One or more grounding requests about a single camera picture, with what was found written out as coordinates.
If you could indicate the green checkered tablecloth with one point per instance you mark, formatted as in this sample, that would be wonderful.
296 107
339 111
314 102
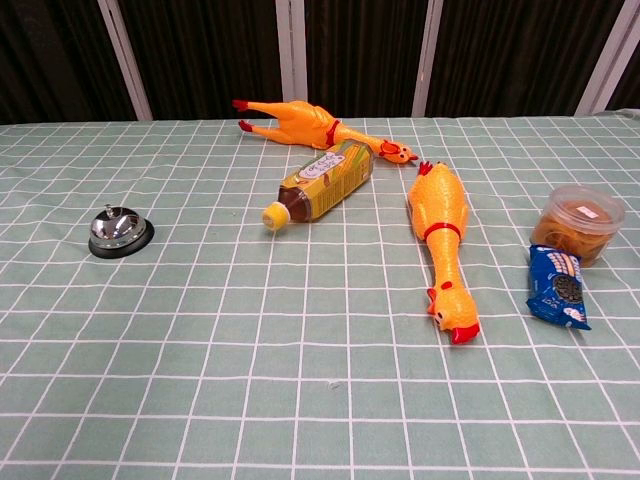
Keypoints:
280 360

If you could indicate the metal call bell black base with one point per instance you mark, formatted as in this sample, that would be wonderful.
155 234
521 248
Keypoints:
116 231

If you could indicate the tea bottle yellow label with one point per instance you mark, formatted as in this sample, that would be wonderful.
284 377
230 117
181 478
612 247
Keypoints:
327 182

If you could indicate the small yellow rubber chicken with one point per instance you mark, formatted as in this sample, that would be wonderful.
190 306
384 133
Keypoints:
305 121

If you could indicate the large yellow rubber chicken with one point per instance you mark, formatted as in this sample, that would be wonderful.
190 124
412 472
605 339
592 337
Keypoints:
442 220

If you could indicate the blue cookie packet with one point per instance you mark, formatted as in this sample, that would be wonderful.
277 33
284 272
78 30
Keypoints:
558 287

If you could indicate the clear plastic jar rubber bands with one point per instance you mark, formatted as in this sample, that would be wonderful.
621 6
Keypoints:
575 225

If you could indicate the white partition post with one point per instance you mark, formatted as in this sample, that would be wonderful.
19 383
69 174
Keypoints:
292 50
607 55
422 57
126 57

